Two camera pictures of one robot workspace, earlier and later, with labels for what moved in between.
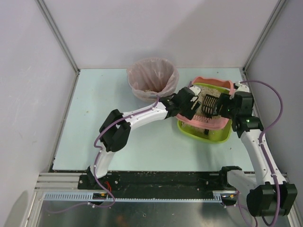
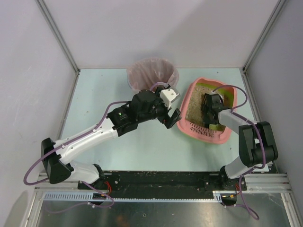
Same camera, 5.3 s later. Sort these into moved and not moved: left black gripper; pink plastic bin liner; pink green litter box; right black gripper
Moved: right black gripper; left black gripper
Not moved: pink green litter box; pink plastic bin liner
